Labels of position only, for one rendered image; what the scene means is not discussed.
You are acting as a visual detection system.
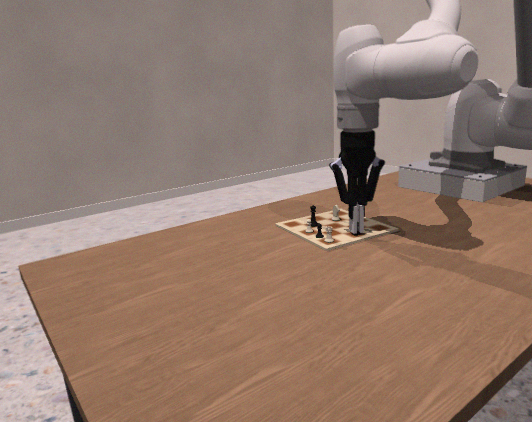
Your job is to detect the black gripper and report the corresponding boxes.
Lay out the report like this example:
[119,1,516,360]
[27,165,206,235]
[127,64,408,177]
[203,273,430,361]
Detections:
[329,130,385,234]

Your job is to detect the checkered chessboard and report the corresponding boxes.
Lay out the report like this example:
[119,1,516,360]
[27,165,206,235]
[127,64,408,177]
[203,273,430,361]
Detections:
[275,209,399,251]

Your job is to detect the white knight chess piece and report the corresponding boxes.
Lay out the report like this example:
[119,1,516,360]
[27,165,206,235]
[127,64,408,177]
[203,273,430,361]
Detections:
[332,205,340,221]

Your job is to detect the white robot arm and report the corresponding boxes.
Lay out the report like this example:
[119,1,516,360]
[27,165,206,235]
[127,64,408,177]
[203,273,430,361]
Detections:
[333,0,532,173]

